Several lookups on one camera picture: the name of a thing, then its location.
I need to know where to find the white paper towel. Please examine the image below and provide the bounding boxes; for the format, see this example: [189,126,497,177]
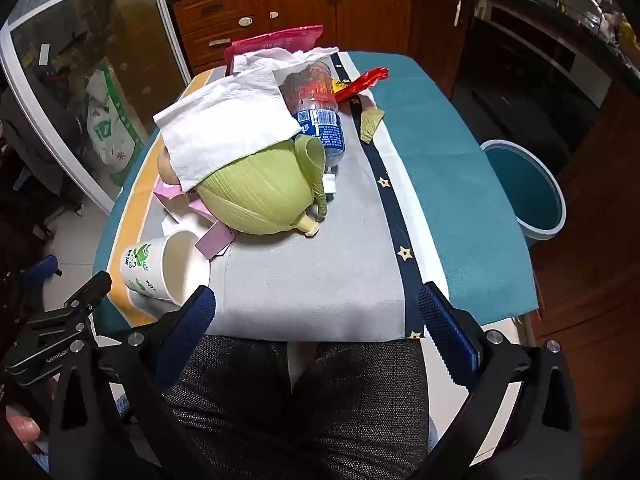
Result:
[152,46,341,193]

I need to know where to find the pink carton box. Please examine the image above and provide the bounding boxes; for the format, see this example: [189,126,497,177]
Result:
[152,180,236,261]

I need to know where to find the teal grey star tablecloth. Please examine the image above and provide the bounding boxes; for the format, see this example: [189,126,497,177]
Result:
[92,50,541,343]

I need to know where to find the black built-in oven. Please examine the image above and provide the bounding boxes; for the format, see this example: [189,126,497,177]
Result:
[450,2,613,161]

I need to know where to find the person's grey trousers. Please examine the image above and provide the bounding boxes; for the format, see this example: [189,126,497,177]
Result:
[162,335,431,480]

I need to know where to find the light blue bin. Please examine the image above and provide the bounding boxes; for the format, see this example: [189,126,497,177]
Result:
[480,139,567,248]

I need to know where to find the glass sliding door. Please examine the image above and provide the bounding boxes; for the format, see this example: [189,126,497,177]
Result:
[0,0,193,216]

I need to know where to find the green and white bag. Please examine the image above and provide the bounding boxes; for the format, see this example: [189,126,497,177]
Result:
[85,57,151,186]

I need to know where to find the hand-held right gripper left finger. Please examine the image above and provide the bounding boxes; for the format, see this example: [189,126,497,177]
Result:
[47,285,217,480]

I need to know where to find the red orange wrapper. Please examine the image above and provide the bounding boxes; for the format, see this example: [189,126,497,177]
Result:
[332,66,390,103]

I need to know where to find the tan round object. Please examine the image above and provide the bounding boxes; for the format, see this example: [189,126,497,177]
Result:
[156,150,181,186]

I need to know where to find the clear plastic bottle blue label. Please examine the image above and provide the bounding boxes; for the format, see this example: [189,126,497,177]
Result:
[279,60,348,196]

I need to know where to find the white paper cup green print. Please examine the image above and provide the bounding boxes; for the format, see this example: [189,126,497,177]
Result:
[119,230,212,307]

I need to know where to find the person's left hand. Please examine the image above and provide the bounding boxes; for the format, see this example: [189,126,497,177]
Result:
[5,407,43,456]

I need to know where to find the red snack packet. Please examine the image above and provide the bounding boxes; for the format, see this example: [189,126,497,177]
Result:
[223,25,325,73]

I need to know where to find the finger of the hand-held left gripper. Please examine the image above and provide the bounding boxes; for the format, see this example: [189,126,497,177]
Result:
[20,271,113,333]
[5,255,63,288]

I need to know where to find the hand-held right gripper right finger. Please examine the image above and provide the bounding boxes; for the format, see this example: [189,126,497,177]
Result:
[417,282,583,480]

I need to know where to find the wooden kitchen cabinet with drawers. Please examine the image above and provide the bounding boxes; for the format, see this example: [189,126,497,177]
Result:
[167,0,476,96]

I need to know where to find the pale husk piece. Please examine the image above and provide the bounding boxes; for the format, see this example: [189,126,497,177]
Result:
[357,107,386,145]

